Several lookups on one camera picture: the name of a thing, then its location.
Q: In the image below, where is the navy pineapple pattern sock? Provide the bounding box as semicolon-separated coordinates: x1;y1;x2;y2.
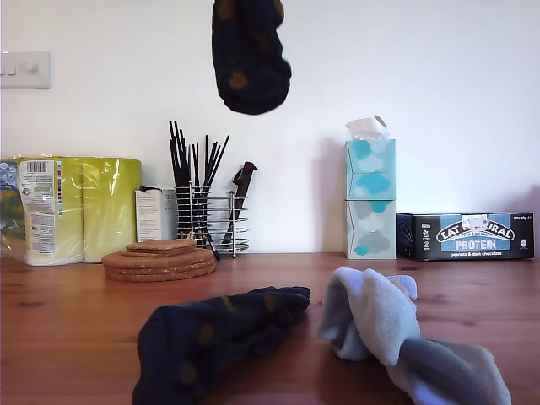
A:
132;285;312;405
210;0;293;115

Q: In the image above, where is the light blue ribbed sock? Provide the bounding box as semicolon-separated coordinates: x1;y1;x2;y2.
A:
330;324;511;405
316;266;421;366

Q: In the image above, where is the black stick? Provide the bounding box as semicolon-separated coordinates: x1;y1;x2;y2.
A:
173;121;189;241
201;134;231;241
179;129;192;241
168;121;185;241
202;141;219;241
204;134;211;241
191;143;200;241

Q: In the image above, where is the black pen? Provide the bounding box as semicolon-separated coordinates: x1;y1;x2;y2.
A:
201;227;221;262

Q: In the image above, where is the grey cloud tissue box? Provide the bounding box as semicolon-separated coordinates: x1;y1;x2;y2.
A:
344;199;397;260

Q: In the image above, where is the blue cloud tissue box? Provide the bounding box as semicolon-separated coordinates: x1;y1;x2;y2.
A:
343;139;397;202

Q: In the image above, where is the square cork coaster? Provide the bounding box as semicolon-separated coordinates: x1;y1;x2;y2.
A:
125;239;198;254
123;246;199;259

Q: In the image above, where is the white tissue sheet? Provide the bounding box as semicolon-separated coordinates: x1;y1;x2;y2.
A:
344;116;390;143

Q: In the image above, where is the small white printed carton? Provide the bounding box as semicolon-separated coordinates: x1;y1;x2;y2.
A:
134;186;178;244

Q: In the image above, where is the round cork trivet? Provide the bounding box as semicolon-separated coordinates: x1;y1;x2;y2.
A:
102;263;217;278
105;269;218;283
101;248;214;270

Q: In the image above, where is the yellow-green paper towel pack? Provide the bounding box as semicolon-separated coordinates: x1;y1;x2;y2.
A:
0;156;143;267

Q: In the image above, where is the black protein bar box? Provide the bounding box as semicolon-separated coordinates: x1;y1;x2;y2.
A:
395;212;535;262

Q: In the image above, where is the dark-handled knife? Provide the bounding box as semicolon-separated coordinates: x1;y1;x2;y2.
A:
221;161;259;246

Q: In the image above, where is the chrome wire utensil holder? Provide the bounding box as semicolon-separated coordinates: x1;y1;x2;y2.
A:
174;179;250;258

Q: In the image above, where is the white wall switch plate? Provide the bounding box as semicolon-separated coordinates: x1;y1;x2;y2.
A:
0;51;51;89

